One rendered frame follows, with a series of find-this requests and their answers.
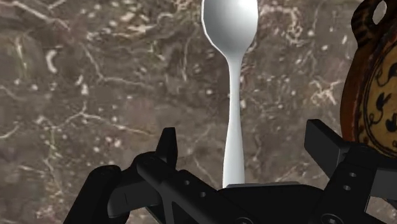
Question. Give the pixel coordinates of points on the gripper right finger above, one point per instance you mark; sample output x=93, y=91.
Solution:
x=347, y=173

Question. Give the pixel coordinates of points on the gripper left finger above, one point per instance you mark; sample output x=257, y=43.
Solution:
x=173, y=189

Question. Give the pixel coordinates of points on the brown patterned vase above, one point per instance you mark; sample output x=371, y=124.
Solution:
x=369, y=90

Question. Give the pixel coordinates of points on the white spoon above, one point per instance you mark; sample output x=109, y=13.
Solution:
x=231, y=62

